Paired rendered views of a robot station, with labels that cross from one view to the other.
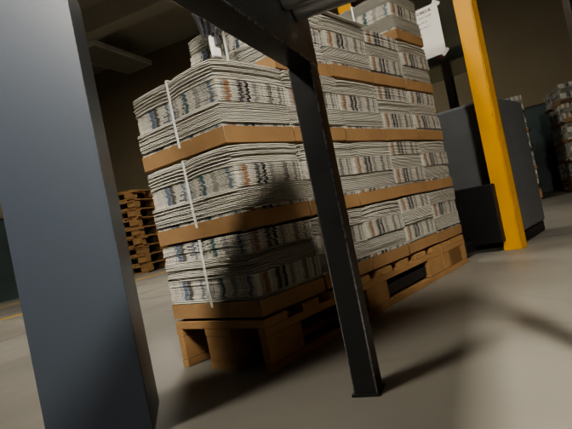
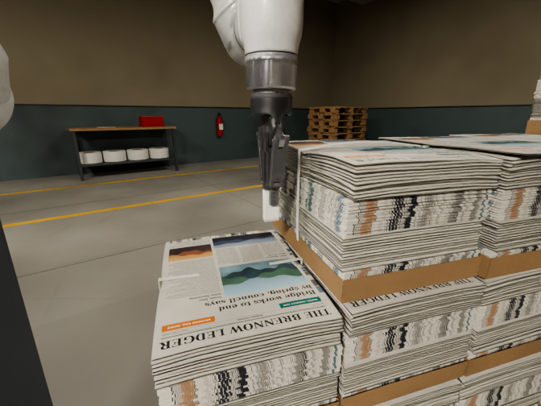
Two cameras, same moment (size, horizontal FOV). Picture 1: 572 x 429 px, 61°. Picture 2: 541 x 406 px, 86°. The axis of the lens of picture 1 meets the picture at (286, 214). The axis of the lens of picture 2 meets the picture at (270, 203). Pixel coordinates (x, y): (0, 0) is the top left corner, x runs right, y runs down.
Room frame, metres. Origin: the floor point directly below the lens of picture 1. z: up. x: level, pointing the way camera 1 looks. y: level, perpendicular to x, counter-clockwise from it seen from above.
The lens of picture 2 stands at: (1.06, -0.18, 1.13)
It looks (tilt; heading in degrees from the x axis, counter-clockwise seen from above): 17 degrees down; 33
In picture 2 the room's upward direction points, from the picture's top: straight up
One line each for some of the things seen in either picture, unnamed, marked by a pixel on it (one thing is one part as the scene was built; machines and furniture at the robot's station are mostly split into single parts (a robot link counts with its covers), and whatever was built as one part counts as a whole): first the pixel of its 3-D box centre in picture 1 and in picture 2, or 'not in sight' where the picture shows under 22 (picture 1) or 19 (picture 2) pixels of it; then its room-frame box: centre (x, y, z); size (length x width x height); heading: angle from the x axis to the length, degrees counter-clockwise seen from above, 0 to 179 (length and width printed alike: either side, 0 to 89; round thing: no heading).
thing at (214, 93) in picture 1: (316, 203); (392, 375); (1.80, -0.12, 0.42); 1.17 x 0.39 x 0.83; 140
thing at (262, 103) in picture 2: not in sight; (270, 120); (1.52, 0.11, 1.12); 0.08 x 0.07 x 0.09; 50
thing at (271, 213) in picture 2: (215, 46); (271, 204); (1.52, 0.11, 0.96); 0.03 x 0.01 x 0.07; 140
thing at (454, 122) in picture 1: (462, 180); not in sight; (2.97, -1.11, 0.40); 0.70 x 0.55 x 0.80; 50
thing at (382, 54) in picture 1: (348, 76); not in sight; (2.13, -0.39, 0.95); 0.38 x 0.29 x 0.23; 49
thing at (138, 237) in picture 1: (140, 231); (336, 134); (8.10, 2.44, 0.65); 1.26 x 0.86 x 1.30; 162
